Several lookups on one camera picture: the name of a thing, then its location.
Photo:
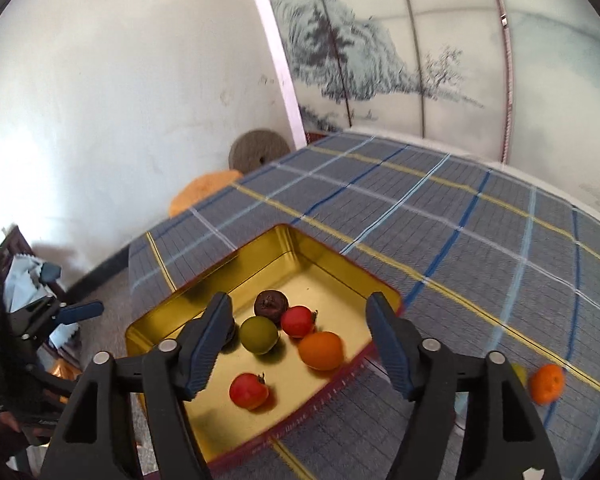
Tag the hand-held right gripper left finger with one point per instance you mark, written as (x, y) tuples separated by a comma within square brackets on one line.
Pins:
[(212, 340)]

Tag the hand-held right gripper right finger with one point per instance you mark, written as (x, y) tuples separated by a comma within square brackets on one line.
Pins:
[(387, 345)]

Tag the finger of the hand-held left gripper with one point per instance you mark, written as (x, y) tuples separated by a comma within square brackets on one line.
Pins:
[(82, 311), (50, 272)]

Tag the green round fruit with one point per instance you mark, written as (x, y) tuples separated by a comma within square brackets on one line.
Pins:
[(258, 335), (520, 373)]

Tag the large red tomato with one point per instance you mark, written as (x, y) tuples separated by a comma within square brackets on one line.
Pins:
[(249, 391)]

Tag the dark brown wrinkled fruit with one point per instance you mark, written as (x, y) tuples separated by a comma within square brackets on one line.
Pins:
[(270, 305)]

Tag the orange mandarin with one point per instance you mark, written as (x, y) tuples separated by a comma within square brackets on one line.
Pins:
[(546, 384), (320, 351)]

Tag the small red tomato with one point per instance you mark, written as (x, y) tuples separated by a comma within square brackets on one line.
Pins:
[(297, 322)]

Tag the red and gold tin box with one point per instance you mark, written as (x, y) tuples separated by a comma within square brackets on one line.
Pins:
[(320, 285)]

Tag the white cloth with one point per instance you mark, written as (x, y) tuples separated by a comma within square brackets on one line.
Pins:
[(20, 280)]

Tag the dark wooden chair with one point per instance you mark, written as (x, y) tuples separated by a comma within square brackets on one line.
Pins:
[(20, 244)]

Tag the grey plaid tablecloth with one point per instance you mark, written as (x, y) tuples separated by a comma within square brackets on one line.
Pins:
[(455, 260)]

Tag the orange cushion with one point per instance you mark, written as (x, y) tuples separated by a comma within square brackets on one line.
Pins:
[(205, 191)]

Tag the round grey stone disc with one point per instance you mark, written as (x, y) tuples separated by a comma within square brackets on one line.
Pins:
[(257, 150)]

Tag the landscape painted screen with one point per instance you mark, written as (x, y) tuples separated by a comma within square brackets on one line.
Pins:
[(430, 35)]

